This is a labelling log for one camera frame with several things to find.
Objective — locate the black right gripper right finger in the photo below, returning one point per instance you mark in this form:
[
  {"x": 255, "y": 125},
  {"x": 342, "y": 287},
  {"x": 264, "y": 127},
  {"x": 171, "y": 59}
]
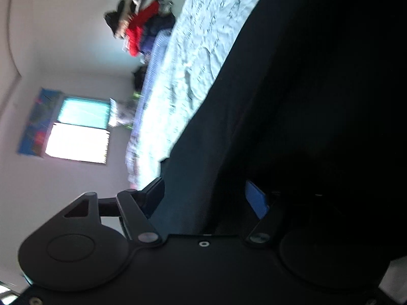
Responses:
[{"x": 257, "y": 201}]

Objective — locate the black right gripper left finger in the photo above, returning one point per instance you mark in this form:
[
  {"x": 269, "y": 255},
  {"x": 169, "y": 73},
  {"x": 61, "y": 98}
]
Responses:
[{"x": 91, "y": 240}]

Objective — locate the black pants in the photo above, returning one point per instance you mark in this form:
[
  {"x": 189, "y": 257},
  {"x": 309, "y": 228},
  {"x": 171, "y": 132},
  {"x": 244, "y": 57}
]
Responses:
[{"x": 310, "y": 105}]

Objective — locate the floral patchwork blanket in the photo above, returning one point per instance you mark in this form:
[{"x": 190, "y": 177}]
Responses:
[{"x": 131, "y": 157}]

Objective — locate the green-framed window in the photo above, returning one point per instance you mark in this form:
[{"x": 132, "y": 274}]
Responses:
[{"x": 80, "y": 131}]

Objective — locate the floral white pillow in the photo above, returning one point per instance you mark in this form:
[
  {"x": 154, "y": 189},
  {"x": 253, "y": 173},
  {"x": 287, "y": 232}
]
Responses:
[{"x": 122, "y": 113}]

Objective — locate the colourful floral poster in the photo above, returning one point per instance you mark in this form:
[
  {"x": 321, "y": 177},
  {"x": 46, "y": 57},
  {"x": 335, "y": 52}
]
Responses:
[{"x": 39, "y": 123}]

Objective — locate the green plastic stool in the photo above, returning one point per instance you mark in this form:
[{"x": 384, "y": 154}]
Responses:
[{"x": 135, "y": 96}]

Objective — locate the black bag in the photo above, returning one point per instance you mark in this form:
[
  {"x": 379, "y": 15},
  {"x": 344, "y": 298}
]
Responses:
[{"x": 139, "y": 76}]

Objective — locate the white script-print quilt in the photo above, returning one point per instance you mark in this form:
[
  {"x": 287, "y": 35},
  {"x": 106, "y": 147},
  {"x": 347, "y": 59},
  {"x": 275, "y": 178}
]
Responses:
[{"x": 203, "y": 35}]

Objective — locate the navy blue jacket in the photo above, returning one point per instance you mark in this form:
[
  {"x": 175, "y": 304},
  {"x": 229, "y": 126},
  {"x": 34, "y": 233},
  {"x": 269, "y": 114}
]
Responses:
[{"x": 151, "y": 29}]

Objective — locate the red puffer jacket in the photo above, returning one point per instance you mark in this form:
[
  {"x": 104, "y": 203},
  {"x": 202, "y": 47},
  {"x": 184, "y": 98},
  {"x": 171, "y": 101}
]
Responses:
[{"x": 135, "y": 29}]

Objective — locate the black hat on pile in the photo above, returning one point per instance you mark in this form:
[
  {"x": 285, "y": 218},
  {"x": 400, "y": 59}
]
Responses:
[{"x": 117, "y": 20}]

